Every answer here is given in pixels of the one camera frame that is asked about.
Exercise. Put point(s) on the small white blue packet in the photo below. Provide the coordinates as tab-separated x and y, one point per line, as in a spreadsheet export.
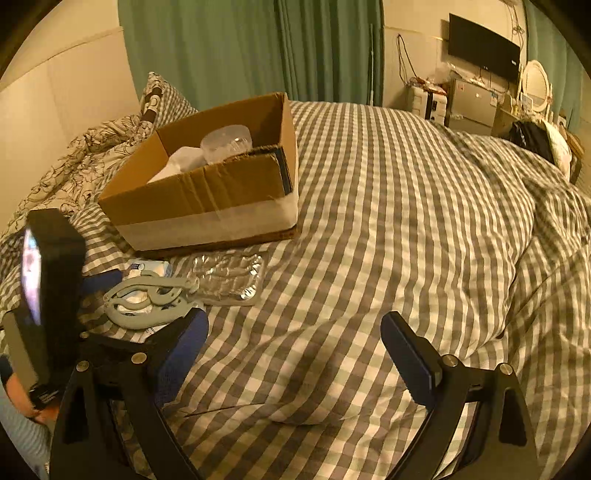
148	268

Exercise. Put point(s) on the black flat book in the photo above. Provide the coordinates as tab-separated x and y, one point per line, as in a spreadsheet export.
282	168

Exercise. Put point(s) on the checked pillow with floral edge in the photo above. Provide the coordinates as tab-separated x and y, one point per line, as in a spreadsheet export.
164	104

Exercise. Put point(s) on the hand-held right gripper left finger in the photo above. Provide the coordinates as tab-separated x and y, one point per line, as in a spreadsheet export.
184	353

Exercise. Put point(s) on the beige padded headboard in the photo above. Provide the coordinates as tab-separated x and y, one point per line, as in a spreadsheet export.
60	106

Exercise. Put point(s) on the white cushion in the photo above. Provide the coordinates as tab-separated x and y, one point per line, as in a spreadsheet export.
559	147

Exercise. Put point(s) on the white small cabinet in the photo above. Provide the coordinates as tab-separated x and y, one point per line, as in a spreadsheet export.
428	104

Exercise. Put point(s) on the clear plastic cup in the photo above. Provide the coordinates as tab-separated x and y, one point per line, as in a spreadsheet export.
227	143

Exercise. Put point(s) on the brown cardboard box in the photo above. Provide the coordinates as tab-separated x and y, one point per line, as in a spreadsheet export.
207	203

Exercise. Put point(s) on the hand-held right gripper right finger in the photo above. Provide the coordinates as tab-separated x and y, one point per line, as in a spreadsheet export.
408	355

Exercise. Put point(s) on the clear plastic blister tray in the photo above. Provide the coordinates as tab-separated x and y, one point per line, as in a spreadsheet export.
226	277

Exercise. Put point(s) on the white thin pole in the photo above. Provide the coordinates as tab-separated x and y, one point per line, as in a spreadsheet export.
372	64

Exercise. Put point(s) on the white paper in box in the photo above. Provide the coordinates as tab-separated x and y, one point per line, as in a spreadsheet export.
180	164

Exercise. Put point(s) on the black white floral quilt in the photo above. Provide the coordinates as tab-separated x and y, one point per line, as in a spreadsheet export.
83	161

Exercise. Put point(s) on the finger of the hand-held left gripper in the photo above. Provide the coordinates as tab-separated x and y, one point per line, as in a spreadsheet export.
102	280

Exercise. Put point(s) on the black bag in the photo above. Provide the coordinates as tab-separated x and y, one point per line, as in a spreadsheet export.
531	138

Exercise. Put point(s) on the pale grey plastic hanger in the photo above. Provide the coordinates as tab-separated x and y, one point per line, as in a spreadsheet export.
147	300

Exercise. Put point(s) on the wooden chair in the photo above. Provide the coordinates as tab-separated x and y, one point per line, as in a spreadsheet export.
575	154

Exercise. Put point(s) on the black flat television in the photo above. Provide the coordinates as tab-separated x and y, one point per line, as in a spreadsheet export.
485	48

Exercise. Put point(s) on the green curtain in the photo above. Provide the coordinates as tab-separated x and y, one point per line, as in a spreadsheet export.
249	50
558	60

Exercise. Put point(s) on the white oval framed mirror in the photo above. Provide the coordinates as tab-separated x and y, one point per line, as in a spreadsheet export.
536	85

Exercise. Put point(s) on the grey white checked duvet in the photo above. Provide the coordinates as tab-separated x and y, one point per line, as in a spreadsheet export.
369	277

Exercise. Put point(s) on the person's left forearm striped sleeve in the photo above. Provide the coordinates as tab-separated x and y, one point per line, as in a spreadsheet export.
21	429

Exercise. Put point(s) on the silver mini fridge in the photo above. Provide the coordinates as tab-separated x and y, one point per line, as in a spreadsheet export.
472	102

